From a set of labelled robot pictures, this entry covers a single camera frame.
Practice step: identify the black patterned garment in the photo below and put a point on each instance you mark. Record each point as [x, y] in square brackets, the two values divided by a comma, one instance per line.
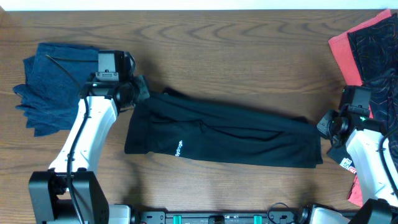
[374, 49]

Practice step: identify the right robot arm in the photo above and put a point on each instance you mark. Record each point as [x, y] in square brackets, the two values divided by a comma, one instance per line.
[366, 141]

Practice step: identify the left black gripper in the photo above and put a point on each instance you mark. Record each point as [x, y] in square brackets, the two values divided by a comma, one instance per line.
[141, 82]

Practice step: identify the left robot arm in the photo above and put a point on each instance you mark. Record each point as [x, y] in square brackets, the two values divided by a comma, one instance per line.
[69, 192]

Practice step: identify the black garment with logo tag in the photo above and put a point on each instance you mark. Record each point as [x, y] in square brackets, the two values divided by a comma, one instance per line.
[340, 155]

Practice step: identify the black t-shirt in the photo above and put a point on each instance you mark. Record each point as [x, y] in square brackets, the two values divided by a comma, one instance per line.
[174, 124]

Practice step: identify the folded navy blue garment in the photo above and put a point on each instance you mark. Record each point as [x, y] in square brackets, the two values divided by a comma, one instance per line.
[53, 78]

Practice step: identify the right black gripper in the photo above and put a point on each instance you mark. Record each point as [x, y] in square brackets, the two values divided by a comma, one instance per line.
[324, 124]

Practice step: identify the black mounting rail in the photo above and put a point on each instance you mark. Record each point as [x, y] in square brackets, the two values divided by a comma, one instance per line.
[283, 217]

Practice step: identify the red garment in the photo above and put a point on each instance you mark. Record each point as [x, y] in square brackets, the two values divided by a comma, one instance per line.
[341, 50]

